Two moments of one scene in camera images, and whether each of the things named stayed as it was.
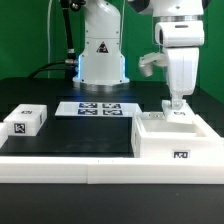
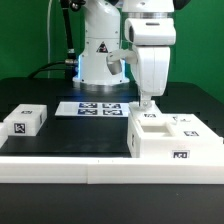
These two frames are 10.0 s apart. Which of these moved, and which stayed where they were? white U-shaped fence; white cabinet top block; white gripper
Moved: white gripper
Stayed: white U-shaped fence; white cabinet top block
